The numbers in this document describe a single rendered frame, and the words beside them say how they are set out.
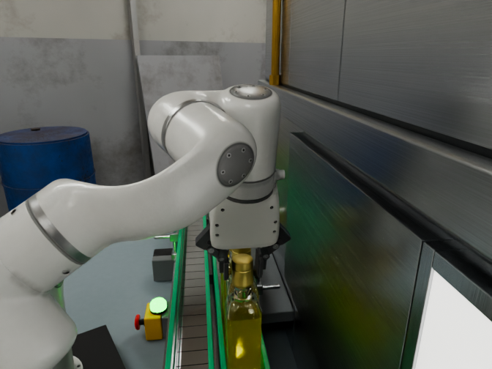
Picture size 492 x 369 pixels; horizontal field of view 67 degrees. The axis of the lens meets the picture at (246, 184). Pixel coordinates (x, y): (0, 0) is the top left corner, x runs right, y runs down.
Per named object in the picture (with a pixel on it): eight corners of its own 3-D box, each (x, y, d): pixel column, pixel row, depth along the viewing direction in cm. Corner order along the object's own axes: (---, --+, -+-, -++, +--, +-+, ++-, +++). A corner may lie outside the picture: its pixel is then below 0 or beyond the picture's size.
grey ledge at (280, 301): (293, 342, 93) (294, 304, 89) (258, 345, 92) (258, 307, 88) (245, 202, 182) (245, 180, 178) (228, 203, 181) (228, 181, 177)
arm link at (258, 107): (176, 121, 35) (137, 89, 41) (182, 209, 41) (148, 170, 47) (296, 93, 42) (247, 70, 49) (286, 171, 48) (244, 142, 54)
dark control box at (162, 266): (177, 281, 124) (176, 259, 121) (153, 282, 123) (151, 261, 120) (179, 268, 132) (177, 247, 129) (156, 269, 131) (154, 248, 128)
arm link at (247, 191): (279, 151, 53) (277, 168, 54) (216, 154, 51) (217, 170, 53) (291, 181, 46) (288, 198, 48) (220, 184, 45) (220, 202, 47)
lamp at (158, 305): (166, 314, 97) (165, 304, 96) (148, 315, 96) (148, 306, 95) (168, 303, 101) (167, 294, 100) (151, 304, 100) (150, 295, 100)
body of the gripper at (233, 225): (277, 163, 54) (271, 222, 60) (206, 165, 52) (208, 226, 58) (289, 193, 47) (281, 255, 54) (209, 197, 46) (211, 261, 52)
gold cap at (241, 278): (255, 288, 59) (255, 263, 57) (232, 289, 58) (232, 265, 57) (251, 275, 62) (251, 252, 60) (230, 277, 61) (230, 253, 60)
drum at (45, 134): (14, 243, 305) (-13, 129, 274) (93, 224, 340) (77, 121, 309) (24, 280, 255) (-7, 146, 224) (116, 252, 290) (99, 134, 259)
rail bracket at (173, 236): (180, 262, 112) (177, 222, 107) (155, 263, 111) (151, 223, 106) (180, 255, 115) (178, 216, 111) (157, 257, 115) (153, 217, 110)
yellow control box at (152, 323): (173, 340, 98) (170, 317, 96) (143, 343, 97) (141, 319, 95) (174, 322, 105) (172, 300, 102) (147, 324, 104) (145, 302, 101)
